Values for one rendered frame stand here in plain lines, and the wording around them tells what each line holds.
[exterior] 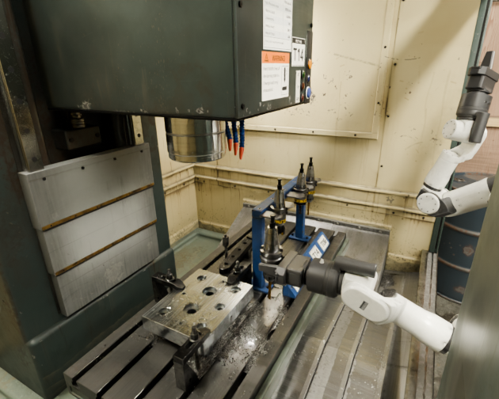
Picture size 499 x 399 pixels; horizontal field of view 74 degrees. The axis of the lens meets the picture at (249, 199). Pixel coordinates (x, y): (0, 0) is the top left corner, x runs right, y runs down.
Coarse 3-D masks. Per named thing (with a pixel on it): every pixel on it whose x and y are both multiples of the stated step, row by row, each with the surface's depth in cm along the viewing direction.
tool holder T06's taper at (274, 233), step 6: (270, 228) 86; (276, 228) 87; (270, 234) 87; (276, 234) 87; (270, 240) 87; (276, 240) 87; (264, 246) 89; (270, 246) 87; (276, 246) 88; (270, 252) 88; (276, 252) 88
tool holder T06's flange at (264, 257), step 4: (280, 248) 90; (260, 252) 89; (264, 252) 88; (280, 252) 88; (260, 256) 90; (264, 256) 89; (268, 256) 87; (272, 256) 87; (276, 256) 87; (264, 260) 88; (268, 260) 88; (272, 260) 88; (276, 260) 88; (280, 260) 89
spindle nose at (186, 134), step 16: (176, 128) 82; (192, 128) 81; (208, 128) 82; (224, 128) 87; (176, 144) 83; (192, 144) 82; (208, 144) 83; (224, 144) 88; (176, 160) 86; (192, 160) 84; (208, 160) 85
